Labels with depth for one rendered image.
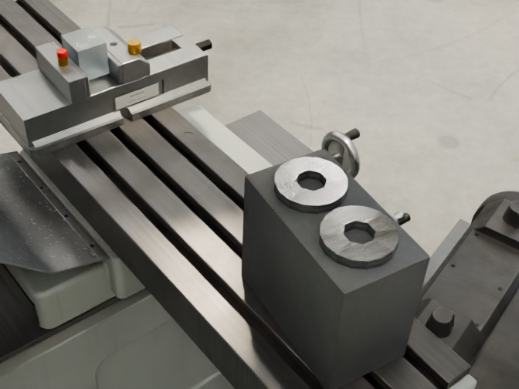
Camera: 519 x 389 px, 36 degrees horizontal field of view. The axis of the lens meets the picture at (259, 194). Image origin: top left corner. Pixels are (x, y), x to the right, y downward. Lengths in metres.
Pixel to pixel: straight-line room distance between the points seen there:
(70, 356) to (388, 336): 0.60
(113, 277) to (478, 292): 0.70
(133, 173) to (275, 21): 2.26
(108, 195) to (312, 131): 1.69
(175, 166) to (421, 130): 1.76
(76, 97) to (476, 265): 0.84
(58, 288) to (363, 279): 0.56
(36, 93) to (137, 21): 2.14
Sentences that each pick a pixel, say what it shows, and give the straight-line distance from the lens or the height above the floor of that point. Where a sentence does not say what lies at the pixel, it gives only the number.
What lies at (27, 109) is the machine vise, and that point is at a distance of 1.33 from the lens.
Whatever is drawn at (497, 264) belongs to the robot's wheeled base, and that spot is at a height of 0.59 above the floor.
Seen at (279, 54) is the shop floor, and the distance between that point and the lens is 3.26.
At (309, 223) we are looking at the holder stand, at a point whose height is 1.10.
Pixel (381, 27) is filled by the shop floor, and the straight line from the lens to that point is 3.51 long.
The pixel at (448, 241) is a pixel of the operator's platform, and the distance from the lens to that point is 1.96.
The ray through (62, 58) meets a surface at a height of 1.04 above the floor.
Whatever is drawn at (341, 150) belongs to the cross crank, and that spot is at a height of 0.63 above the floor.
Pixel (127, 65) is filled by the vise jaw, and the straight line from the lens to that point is 1.34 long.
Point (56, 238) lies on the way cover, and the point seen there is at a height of 0.85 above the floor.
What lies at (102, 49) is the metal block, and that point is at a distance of 1.35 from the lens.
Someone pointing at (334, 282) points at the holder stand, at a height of 1.10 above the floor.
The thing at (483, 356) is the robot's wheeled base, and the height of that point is 0.57.
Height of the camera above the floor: 1.75
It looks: 42 degrees down
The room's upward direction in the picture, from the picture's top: 3 degrees clockwise
